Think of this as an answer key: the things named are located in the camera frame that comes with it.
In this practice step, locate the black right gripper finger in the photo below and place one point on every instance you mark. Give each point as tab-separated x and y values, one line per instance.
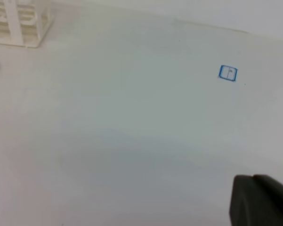
256	201

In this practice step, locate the white plastic test tube rack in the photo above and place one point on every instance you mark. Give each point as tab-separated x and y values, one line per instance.
24	23

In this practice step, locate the blue square table marking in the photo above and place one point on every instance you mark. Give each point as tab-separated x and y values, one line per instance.
228	73

